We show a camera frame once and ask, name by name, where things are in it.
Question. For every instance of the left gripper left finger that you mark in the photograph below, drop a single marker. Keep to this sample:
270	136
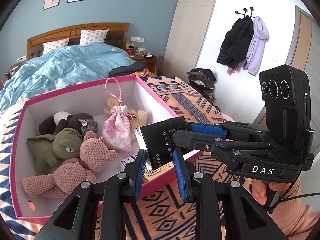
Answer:
135	176

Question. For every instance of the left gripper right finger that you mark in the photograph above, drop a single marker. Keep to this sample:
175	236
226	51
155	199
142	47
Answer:
185	182

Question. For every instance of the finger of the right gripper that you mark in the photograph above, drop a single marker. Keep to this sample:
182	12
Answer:
206	129

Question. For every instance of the gold tissue pack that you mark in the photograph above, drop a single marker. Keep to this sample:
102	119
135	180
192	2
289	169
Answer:
152	174

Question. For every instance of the black tissue pack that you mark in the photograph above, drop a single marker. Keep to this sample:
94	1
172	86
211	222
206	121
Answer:
157	140

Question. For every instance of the pink knitted teddy bear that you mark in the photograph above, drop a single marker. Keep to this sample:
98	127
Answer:
94	156

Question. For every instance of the pink drawstring pouch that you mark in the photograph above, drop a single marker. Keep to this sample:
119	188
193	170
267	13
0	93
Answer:
116	132

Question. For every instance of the green plush toy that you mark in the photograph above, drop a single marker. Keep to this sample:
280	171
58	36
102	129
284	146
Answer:
50	149

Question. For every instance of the brown and white plush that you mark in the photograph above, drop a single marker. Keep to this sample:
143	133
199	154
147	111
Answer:
81	122

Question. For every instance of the pink sweater right forearm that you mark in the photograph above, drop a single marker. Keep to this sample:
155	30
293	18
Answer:
295	219

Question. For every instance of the person's right hand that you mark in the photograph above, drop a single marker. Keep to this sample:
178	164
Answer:
259	189

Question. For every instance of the dark clothes pile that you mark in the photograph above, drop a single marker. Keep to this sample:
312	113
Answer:
203	81

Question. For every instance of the black hanging jacket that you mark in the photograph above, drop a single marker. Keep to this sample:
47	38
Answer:
234	48

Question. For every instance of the dark folded clothes on bed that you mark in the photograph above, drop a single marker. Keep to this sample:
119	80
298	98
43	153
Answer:
127	70

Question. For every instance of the lilac hanging hoodie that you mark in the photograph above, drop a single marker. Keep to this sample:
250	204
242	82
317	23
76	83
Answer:
256	47

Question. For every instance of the blue floral duvet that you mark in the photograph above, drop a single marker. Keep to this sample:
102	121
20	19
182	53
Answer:
62	67

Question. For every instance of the wooden headboard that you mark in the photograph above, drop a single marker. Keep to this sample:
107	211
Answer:
116	36

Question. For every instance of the right patterned pillow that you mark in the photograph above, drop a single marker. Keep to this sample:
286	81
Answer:
89	36

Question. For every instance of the patterned pillow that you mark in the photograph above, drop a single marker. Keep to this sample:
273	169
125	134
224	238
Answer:
89	36
49	46

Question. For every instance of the left patterned pillow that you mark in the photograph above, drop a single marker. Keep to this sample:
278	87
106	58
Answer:
49	46

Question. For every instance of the black wall coat hook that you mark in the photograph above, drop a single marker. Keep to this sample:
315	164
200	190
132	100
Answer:
245	13

